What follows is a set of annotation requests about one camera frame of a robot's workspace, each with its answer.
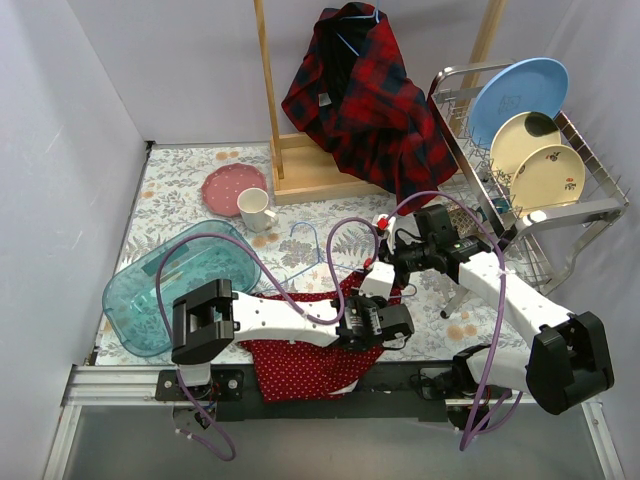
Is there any blue wire hanger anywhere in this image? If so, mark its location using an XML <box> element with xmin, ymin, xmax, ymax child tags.
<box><xmin>269</xmin><ymin>221</ymin><xmax>419</xmax><ymax>301</ymax></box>
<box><xmin>334</xmin><ymin>1</ymin><xmax>380</xmax><ymax>56</ymax></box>

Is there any red polka dot cloth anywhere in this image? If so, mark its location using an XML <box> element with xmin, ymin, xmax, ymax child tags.
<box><xmin>239</xmin><ymin>272</ymin><xmax>404</xmax><ymax>404</ymax></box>

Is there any red plaid skirt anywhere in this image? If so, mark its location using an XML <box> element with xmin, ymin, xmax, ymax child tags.
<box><xmin>281</xmin><ymin>2</ymin><xmax>457</xmax><ymax>216</ymax></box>

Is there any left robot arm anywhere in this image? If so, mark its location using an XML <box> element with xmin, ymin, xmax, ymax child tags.
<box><xmin>171</xmin><ymin>279</ymin><xmax>415</xmax><ymax>400</ymax></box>

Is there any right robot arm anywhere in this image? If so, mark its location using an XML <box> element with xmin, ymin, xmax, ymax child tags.
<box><xmin>374</xmin><ymin>205</ymin><xmax>614</xmax><ymax>415</ymax></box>

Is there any wooden hanger stand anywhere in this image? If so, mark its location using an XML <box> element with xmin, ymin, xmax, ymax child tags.
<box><xmin>254</xmin><ymin>1</ymin><xmax>508</xmax><ymax>206</ymax></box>

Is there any patterned bowl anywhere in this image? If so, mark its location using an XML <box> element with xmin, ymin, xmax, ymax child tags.
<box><xmin>447</xmin><ymin>204</ymin><xmax>478</xmax><ymax>238</ymax></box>

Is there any blue white cup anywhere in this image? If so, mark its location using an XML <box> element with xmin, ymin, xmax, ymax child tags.
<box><xmin>477</xmin><ymin>197</ymin><xmax>511</xmax><ymax>221</ymax></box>

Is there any metal dish rack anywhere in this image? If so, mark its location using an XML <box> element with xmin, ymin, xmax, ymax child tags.
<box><xmin>427</xmin><ymin>60</ymin><xmax>629</xmax><ymax>295</ymax></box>

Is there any cream plate with flower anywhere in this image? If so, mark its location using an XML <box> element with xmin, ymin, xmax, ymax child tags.
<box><xmin>510</xmin><ymin>144</ymin><xmax>586</xmax><ymax>215</ymax></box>

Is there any cream plate black spot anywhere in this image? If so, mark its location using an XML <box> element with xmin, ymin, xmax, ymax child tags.
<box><xmin>490</xmin><ymin>112</ymin><xmax>561</xmax><ymax>175</ymax></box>

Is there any blue plate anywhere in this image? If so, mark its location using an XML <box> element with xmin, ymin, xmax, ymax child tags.
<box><xmin>467</xmin><ymin>57</ymin><xmax>569</xmax><ymax>149</ymax></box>

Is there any white mug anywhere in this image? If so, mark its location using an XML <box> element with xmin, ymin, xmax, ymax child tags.
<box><xmin>237</xmin><ymin>187</ymin><xmax>278</xmax><ymax>233</ymax></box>

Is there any pink dotted plate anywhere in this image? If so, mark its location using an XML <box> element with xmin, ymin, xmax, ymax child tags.
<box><xmin>201</xmin><ymin>163</ymin><xmax>267</xmax><ymax>218</ymax></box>

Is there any teal plastic tray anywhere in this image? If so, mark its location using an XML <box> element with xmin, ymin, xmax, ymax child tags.
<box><xmin>102</xmin><ymin>220</ymin><xmax>261</xmax><ymax>357</ymax></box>

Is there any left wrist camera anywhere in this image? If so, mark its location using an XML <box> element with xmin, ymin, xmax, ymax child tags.
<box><xmin>359</xmin><ymin>260</ymin><xmax>395</xmax><ymax>299</ymax></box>

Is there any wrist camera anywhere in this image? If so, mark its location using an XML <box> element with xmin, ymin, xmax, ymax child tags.
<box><xmin>359</xmin><ymin>260</ymin><xmax>395</xmax><ymax>299</ymax></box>
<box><xmin>373</xmin><ymin>214</ymin><xmax>397</xmax><ymax>253</ymax></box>

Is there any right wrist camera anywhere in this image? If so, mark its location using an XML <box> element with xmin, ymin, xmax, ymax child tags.
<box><xmin>373</xmin><ymin>214</ymin><xmax>397</xmax><ymax>253</ymax></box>

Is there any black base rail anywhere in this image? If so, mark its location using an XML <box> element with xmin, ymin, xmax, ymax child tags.
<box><xmin>154</xmin><ymin>359</ymin><xmax>511</xmax><ymax>424</ymax></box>

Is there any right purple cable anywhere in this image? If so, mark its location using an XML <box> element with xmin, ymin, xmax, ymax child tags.
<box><xmin>387</xmin><ymin>190</ymin><xmax>524</xmax><ymax>451</ymax></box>

